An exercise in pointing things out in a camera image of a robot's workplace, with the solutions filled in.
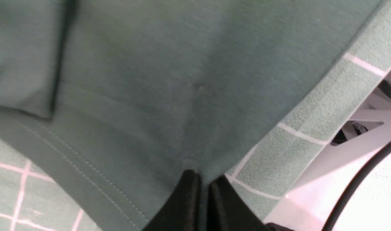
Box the green checkered table cloth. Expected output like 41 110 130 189
0 0 391 231

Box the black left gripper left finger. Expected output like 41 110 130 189
144 170 201 231

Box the green long sleeve shirt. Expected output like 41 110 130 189
0 0 386 231

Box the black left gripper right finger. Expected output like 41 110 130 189
208 175 272 231

